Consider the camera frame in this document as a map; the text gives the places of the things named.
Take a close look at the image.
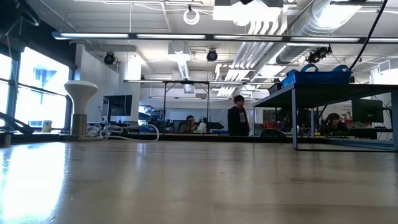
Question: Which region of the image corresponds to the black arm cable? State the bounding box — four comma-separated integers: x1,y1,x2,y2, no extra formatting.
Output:
348,0,389,72

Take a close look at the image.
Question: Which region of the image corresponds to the black hanging camera mount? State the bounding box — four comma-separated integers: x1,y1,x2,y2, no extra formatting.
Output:
306,45,333,65

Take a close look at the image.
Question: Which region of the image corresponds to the black ceiling light rail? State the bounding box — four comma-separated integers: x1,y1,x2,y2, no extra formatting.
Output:
52,30,398,44

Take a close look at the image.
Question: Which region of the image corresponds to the black computer monitor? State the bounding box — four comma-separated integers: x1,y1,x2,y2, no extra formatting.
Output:
102,95,133,123
351,98,384,124

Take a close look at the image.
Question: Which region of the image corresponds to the silver ventilation duct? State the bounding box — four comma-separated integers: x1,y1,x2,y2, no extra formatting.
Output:
276,0,363,65

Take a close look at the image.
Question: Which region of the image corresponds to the white disc metal stand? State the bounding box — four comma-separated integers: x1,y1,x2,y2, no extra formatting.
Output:
63,80,99,136

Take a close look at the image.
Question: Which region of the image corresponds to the white cable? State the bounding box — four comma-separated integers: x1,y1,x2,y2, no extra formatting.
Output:
81,123,161,143

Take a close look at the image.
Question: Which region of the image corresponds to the black metal background frame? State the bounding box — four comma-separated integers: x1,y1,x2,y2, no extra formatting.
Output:
124,79,290,125

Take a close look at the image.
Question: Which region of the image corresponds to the person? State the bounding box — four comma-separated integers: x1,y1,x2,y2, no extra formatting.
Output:
227,95,251,137
178,114,200,134
320,112,349,136

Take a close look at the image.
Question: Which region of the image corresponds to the white ring ceiling fixture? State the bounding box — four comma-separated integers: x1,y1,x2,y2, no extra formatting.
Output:
182,8,201,26

